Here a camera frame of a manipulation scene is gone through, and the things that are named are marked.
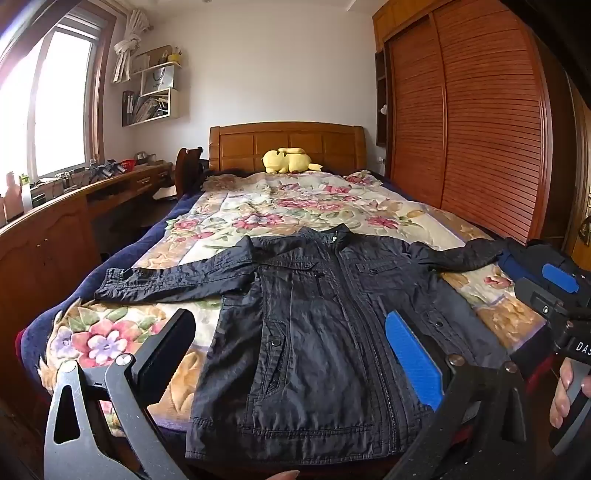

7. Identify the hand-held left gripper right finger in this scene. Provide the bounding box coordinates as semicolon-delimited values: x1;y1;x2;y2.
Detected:
383;310;529;480

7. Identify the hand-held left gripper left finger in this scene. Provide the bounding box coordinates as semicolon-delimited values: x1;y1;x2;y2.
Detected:
43;308;197;480

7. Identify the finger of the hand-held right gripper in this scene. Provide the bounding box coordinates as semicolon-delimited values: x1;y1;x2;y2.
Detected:
529;241;581;295
514;276;579;325

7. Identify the black jacket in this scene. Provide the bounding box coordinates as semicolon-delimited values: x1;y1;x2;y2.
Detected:
93;224;513;468

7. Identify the person's right hand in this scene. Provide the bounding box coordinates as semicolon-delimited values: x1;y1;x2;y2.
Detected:
549;361;591;430

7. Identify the blue cloth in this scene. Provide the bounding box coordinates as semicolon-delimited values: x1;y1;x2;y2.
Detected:
498;250;546;283

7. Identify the wooden door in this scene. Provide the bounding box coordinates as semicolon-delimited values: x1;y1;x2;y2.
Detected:
564;76;591;261

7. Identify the navy blue bed sheet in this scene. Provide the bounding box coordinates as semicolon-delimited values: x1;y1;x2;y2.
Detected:
14;173;213;352

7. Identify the wooden louvred wardrobe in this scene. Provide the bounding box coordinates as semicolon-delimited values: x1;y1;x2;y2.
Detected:
373;0;578;252

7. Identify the wooden desk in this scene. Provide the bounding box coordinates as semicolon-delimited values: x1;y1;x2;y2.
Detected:
0;161;174;418

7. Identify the wooden chair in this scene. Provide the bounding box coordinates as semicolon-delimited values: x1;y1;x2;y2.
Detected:
174;146;206;200

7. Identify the floral blanket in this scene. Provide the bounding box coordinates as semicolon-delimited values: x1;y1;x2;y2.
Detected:
39;170;548;432

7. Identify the white bottle with green cap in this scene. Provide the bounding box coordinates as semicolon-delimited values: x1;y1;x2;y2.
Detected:
18;174;34;212

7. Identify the yellow plush toy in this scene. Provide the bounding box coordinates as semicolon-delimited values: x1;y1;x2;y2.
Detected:
261;148;323;175

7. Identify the pink bottle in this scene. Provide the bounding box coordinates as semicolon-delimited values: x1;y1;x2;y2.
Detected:
4;172;20;219

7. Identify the wooden headboard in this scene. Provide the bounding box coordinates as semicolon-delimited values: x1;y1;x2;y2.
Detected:
209;122;368;176

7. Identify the white paper bag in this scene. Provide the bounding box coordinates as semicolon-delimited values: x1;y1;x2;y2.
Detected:
140;65;176;96

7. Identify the window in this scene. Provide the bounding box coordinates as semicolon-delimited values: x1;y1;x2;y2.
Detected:
0;9;112;182

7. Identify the tied white curtain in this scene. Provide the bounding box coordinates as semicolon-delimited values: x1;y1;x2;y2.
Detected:
113;8;151;85

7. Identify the white wall shelf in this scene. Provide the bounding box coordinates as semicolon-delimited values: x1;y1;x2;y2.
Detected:
121;60;182;128

